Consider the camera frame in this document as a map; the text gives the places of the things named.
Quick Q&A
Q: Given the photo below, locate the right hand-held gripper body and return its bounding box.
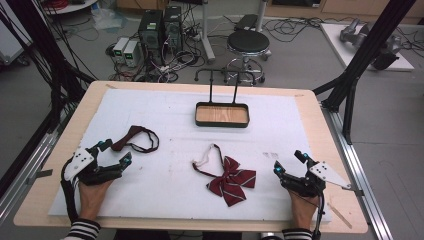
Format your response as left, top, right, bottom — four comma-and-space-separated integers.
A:
280, 159, 353, 199

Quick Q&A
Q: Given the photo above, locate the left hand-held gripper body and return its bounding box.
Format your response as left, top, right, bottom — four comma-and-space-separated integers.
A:
63, 146, 125, 187

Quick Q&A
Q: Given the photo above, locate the dark brown bow tie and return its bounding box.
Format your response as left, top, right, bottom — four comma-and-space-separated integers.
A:
110, 124, 161, 155

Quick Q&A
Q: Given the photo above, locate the red striped bow tie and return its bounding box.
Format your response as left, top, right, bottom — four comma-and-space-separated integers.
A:
191, 143, 258, 208

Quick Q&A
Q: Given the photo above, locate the black rack with wooden tray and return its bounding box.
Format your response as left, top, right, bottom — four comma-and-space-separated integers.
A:
193, 67, 265, 129

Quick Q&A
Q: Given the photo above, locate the person's left hand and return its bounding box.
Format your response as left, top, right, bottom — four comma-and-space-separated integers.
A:
77, 179, 115, 223

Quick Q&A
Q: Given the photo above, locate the person's right hand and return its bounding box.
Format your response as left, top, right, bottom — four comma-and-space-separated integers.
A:
287, 190, 320, 231

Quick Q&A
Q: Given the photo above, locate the wooden table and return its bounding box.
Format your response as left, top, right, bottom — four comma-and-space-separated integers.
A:
12, 80, 370, 235

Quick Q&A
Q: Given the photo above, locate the thin wooden stick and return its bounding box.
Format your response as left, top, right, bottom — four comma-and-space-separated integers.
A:
327, 201, 354, 230

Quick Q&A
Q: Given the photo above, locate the white foam mat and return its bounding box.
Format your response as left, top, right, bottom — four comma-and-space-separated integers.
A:
47, 87, 333, 223

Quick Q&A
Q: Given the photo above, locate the white power supply box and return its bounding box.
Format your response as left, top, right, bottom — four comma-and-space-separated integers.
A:
112, 36, 131, 65
122, 40, 143, 68

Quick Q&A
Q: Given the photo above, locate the large black computer tower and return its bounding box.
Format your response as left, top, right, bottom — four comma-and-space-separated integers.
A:
137, 9, 165, 67

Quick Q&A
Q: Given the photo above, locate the white floor board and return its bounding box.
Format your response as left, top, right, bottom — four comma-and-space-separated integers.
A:
319, 22, 416, 73

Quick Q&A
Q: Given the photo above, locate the black round stool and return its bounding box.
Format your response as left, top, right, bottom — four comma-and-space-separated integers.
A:
222, 29, 273, 85

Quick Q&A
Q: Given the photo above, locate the small black computer tower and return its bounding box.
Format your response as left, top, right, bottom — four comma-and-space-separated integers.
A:
162, 5, 184, 55

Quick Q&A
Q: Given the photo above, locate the black flat device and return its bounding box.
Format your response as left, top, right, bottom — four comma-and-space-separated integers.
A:
234, 13, 260, 32

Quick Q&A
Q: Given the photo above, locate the grey table leg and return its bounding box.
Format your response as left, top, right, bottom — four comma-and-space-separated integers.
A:
199, 0, 217, 65

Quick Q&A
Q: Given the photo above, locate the aluminium rail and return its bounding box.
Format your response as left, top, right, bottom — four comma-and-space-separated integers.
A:
320, 99, 395, 240
0, 101, 79, 228

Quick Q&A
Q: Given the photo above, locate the metal clamp bracket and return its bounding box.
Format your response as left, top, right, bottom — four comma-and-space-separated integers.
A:
341, 184, 365, 198
25, 168, 54, 185

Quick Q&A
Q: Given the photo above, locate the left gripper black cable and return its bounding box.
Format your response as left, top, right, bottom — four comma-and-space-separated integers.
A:
60, 158, 80, 224

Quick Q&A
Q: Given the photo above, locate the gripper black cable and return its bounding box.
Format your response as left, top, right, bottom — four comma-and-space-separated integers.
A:
60, 158, 80, 224
312, 194, 327, 240

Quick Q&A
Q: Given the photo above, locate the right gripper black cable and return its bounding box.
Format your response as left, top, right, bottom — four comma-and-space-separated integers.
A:
312, 194, 327, 240

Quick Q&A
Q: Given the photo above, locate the black frame strut with cables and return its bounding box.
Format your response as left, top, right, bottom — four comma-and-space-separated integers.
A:
0, 0, 98, 134

